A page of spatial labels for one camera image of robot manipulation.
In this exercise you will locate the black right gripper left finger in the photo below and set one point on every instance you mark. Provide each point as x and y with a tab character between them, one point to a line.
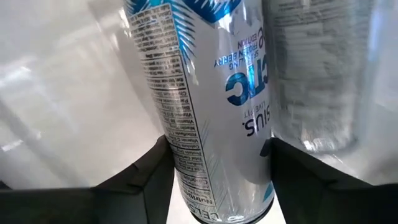
93	205

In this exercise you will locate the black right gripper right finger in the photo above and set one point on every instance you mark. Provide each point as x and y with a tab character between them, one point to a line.
335	205

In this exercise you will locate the clear plastic bin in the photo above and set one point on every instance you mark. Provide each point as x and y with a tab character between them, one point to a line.
46	130

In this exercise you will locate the blue arctic Celsius can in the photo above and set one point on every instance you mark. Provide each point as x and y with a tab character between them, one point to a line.
217	109

